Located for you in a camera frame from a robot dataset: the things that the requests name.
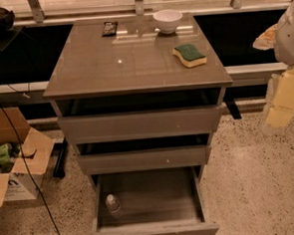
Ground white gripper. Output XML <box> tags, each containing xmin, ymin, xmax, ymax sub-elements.
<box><xmin>252</xmin><ymin>24</ymin><xmax>294</xmax><ymax>135</ymax></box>

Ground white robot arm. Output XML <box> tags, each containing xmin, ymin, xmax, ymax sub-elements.
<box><xmin>252</xmin><ymin>0</ymin><xmax>294</xmax><ymax>135</ymax></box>

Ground grey drawer cabinet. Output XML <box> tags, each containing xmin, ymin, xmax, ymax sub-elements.
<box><xmin>37</xmin><ymin>10</ymin><xmax>240</xmax><ymax>193</ymax></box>

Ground grey middle drawer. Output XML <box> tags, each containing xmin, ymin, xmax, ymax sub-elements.
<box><xmin>78</xmin><ymin>133</ymin><xmax>211</xmax><ymax>174</ymax></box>

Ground grey drawer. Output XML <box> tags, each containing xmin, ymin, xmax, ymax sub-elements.
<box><xmin>90</xmin><ymin>167</ymin><xmax>218</xmax><ymax>235</ymax></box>
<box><xmin>78</xmin><ymin>133</ymin><xmax>211</xmax><ymax>174</ymax></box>
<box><xmin>55</xmin><ymin>87</ymin><xmax>224</xmax><ymax>145</ymax></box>

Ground grey bottom drawer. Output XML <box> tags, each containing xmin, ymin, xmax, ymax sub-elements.
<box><xmin>90</xmin><ymin>167</ymin><xmax>218</xmax><ymax>235</ymax></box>

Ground grey top drawer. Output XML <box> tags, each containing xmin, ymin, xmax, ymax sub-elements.
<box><xmin>55</xmin><ymin>87</ymin><xmax>224</xmax><ymax>145</ymax></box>

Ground green yellow sponge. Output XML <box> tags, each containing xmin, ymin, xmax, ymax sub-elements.
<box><xmin>172</xmin><ymin>43</ymin><xmax>206</xmax><ymax>68</ymax></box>

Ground white ceramic bowl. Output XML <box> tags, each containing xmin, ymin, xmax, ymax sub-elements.
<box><xmin>152</xmin><ymin>9</ymin><xmax>182</xmax><ymax>34</ymax></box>

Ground black table leg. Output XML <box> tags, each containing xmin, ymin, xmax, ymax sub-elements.
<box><xmin>52</xmin><ymin>138</ymin><xmax>68</xmax><ymax>178</ymax></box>

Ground metal window railing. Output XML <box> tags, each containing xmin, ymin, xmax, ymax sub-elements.
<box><xmin>2</xmin><ymin>0</ymin><xmax>293</xmax><ymax>23</ymax></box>

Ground open cardboard box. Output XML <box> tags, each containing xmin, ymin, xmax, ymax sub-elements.
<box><xmin>0</xmin><ymin>108</ymin><xmax>54</xmax><ymax>207</ymax></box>

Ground green item in box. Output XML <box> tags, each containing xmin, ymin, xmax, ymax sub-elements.
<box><xmin>0</xmin><ymin>143</ymin><xmax>19</xmax><ymax>173</ymax></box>

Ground black cable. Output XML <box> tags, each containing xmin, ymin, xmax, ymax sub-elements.
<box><xmin>0</xmin><ymin>79</ymin><xmax>67</xmax><ymax>235</ymax></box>

